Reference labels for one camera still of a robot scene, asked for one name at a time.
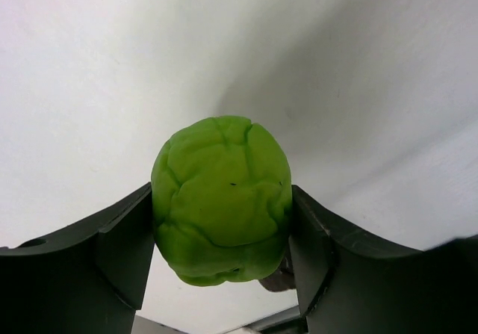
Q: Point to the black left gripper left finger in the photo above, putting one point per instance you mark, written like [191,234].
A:
[88,277]

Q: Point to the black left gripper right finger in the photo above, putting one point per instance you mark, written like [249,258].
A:
[351,281]

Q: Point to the dark purple fake fruit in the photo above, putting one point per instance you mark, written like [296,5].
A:
[282,279]

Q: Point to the green fake fruit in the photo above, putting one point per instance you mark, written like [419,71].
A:
[221,202]

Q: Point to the front aluminium frame rail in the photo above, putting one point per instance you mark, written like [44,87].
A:
[288,321]

